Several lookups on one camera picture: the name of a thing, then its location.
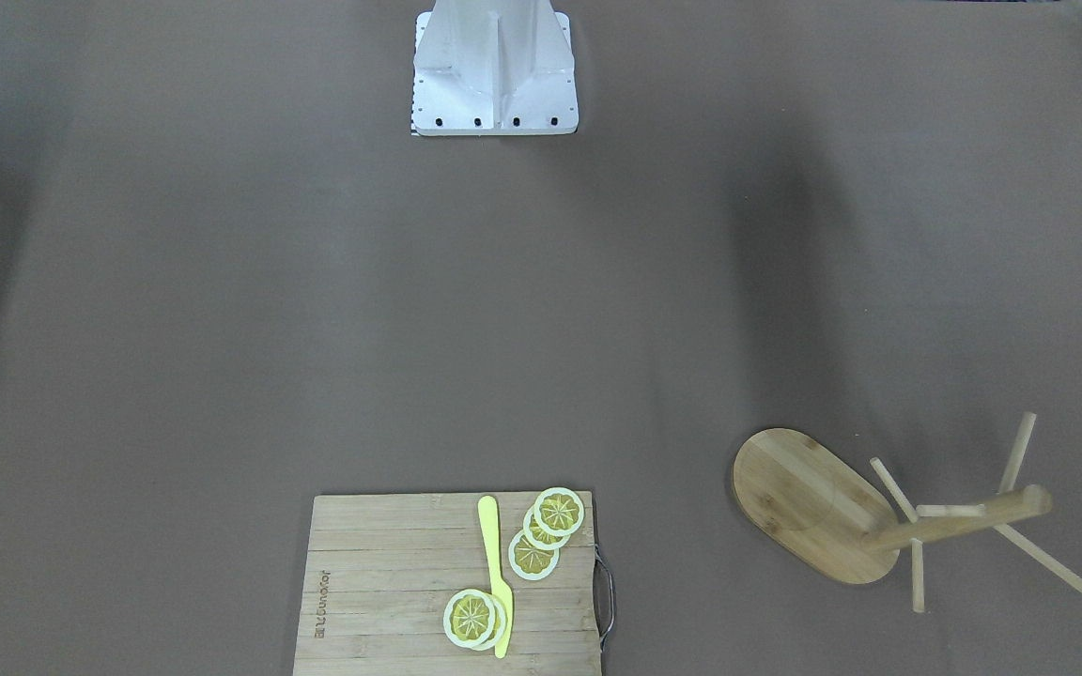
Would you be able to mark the wooden cup storage rack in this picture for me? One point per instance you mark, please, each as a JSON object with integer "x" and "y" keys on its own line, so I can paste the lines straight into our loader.
{"x": 806, "y": 499}

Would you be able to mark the lemon slice top of row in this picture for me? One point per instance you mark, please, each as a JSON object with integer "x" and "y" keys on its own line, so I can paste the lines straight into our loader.
{"x": 559, "y": 511}

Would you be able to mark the lemon slice of row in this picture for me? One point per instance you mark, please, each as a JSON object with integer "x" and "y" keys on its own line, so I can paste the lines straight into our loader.
{"x": 559, "y": 511}
{"x": 538, "y": 538}

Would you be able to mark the yellow plastic knife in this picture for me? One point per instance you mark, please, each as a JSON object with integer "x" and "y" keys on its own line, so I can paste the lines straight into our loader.
{"x": 489, "y": 521}

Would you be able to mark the lemon slice middle of row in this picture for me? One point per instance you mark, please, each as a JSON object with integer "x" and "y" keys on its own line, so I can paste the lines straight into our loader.
{"x": 538, "y": 538}

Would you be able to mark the lemon slice end of row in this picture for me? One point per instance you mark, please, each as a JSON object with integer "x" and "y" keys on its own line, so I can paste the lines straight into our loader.
{"x": 529, "y": 561}

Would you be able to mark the bamboo cutting board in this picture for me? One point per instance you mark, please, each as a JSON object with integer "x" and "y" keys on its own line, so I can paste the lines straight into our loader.
{"x": 379, "y": 572}

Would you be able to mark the lemon slice behind pair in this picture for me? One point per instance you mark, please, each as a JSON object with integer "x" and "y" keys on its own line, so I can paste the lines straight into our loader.
{"x": 499, "y": 626}

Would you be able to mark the lemon slice front of pair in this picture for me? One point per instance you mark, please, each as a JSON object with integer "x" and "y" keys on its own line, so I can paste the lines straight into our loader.
{"x": 468, "y": 618}

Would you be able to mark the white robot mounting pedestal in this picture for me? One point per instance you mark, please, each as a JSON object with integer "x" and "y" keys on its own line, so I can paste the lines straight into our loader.
{"x": 493, "y": 68}

